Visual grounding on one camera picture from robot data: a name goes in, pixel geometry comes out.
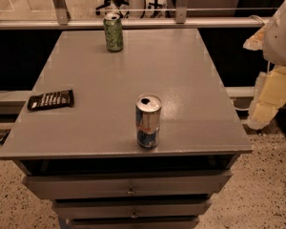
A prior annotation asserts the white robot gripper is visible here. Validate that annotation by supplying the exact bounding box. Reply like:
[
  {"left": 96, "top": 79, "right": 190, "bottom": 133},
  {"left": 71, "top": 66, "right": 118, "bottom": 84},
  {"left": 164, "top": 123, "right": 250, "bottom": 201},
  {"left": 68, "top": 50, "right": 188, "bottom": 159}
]
[{"left": 243, "top": 0, "right": 286, "bottom": 130}]

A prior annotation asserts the silver blue Red Bull can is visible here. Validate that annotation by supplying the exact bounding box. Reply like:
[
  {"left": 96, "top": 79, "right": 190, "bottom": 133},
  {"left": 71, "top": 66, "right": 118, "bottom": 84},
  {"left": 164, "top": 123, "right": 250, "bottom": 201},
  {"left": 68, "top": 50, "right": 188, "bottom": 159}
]
[{"left": 135, "top": 93, "right": 162, "bottom": 149}]

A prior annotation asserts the green soda can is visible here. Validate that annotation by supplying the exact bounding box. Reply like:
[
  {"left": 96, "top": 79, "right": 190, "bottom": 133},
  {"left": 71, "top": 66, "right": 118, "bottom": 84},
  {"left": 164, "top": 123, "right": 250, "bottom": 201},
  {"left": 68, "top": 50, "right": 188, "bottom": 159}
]
[{"left": 103, "top": 12, "right": 123, "bottom": 52}]

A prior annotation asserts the top grey drawer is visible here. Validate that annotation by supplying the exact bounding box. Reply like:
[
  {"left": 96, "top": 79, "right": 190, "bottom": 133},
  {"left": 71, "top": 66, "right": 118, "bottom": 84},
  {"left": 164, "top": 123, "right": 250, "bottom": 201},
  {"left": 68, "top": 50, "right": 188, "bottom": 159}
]
[{"left": 23, "top": 170, "right": 232, "bottom": 200}]

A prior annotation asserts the grey drawer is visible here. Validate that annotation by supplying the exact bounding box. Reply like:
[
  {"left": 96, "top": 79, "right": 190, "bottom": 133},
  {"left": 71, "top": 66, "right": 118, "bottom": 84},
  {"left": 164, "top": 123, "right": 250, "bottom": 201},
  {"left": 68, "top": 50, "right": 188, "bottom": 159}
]
[
  {"left": 53, "top": 198, "right": 211, "bottom": 219},
  {"left": 23, "top": 170, "right": 232, "bottom": 200},
  {"left": 71, "top": 217, "right": 199, "bottom": 229}
]

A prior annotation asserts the bottom grey drawer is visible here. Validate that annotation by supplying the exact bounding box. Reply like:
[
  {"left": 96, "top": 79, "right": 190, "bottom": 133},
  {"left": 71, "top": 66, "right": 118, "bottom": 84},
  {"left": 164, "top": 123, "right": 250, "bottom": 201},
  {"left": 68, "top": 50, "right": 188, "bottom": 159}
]
[{"left": 71, "top": 217, "right": 199, "bottom": 229}]

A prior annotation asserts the grey drawer cabinet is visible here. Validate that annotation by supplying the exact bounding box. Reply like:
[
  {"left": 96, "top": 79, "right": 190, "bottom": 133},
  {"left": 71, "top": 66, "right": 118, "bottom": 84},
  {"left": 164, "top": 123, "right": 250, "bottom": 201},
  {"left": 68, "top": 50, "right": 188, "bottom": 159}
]
[{"left": 0, "top": 28, "right": 254, "bottom": 229}]

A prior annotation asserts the grey metal railing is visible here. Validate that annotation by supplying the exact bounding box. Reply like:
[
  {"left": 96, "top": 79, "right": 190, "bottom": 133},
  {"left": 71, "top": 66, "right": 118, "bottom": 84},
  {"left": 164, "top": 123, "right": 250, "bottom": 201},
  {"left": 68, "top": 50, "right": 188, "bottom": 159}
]
[{"left": 0, "top": 0, "right": 284, "bottom": 30}]

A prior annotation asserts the middle grey drawer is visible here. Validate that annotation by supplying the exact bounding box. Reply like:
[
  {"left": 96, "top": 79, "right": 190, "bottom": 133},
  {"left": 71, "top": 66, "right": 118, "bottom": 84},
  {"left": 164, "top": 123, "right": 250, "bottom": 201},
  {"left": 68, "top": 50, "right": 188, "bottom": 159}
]
[{"left": 53, "top": 198, "right": 211, "bottom": 219}]

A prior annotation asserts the white cable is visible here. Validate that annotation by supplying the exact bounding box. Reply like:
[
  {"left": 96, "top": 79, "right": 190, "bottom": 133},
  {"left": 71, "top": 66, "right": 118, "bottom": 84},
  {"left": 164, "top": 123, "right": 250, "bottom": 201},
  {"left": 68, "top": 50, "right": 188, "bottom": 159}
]
[{"left": 231, "top": 98, "right": 253, "bottom": 113}]

